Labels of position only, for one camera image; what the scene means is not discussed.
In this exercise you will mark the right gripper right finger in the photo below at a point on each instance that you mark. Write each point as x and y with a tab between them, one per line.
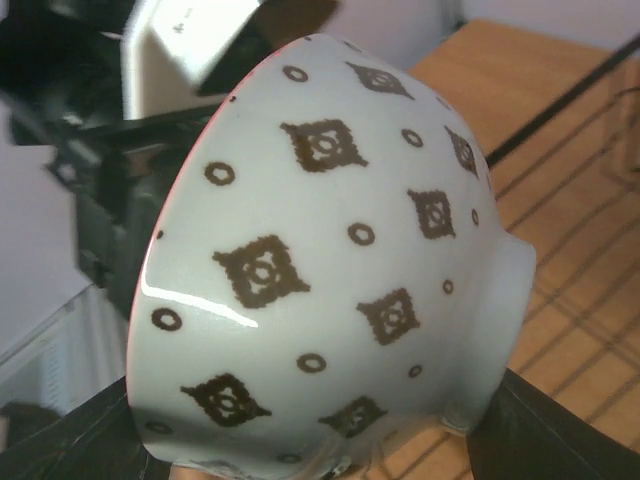
526	435

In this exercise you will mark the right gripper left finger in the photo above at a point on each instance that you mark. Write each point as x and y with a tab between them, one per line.
97	440

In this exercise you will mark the white bowl with brown diamonds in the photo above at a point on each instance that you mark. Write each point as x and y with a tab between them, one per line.
328	277

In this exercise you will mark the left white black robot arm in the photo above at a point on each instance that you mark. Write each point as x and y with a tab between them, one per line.
121	90

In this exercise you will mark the aluminium rail frame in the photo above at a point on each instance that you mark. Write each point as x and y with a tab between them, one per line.
76	353

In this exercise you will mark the black wire dish rack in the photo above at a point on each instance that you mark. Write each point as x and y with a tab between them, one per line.
559	123

